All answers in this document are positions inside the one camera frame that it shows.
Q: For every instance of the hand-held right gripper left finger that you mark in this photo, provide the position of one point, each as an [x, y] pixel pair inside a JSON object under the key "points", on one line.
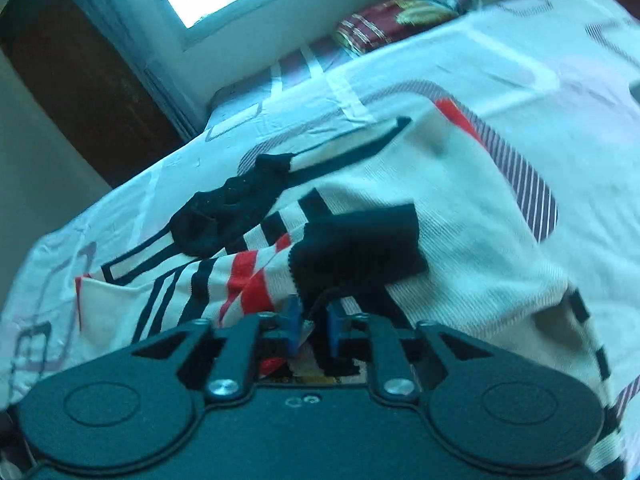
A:
{"points": [[294, 327]]}

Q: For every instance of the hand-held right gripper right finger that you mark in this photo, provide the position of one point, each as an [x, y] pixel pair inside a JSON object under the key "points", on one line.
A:
{"points": [[333, 332]]}

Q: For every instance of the striped knit sweater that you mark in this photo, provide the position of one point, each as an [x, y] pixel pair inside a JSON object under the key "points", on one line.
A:
{"points": [[450, 200]]}

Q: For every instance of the striped bed sheet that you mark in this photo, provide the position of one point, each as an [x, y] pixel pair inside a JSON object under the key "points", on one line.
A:
{"points": [[295, 67]]}

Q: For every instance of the dark red folded blanket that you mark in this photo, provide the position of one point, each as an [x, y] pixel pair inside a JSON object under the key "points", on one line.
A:
{"points": [[390, 25]]}

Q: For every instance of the dark wooden door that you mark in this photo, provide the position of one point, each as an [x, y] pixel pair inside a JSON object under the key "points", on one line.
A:
{"points": [[80, 85]]}

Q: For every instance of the blue curtain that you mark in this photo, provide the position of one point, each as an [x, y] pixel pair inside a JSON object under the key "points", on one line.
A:
{"points": [[125, 25]]}

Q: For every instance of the white patterned bed quilt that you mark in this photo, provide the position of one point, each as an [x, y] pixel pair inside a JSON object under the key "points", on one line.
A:
{"points": [[550, 60]]}

